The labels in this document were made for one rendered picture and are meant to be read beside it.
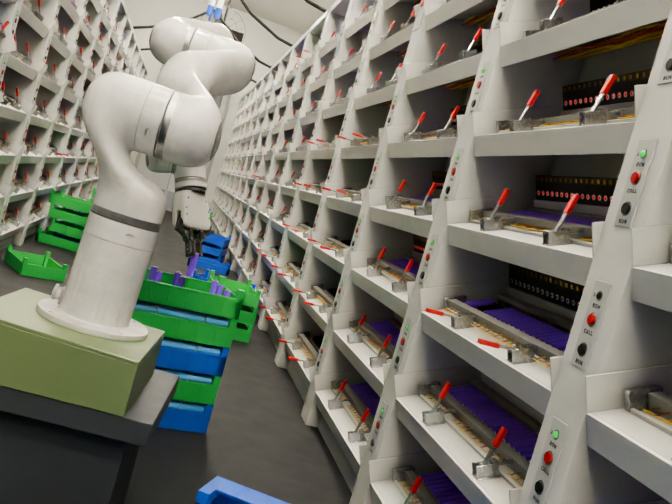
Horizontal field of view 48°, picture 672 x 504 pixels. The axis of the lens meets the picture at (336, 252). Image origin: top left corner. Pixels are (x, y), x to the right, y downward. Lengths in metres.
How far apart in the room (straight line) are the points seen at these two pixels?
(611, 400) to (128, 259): 0.78
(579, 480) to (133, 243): 0.77
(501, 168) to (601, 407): 0.78
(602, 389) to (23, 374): 0.84
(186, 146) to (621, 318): 0.72
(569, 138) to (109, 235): 0.77
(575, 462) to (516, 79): 0.93
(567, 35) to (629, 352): 0.64
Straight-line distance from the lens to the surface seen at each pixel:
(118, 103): 1.31
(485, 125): 1.71
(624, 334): 1.07
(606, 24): 1.37
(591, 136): 1.27
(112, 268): 1.31
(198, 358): 2.06
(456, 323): 1.52
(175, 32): 1.68
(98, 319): 1.33
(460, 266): 1.71
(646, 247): 1.07
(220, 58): 1.60
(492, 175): 1.72
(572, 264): 1.20
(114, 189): 1.31
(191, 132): 1.29
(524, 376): 1.23
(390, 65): 3.12
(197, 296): 2.01
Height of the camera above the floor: 0.68
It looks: 3 degrees down
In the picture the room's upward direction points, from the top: 16 degrees clockwise
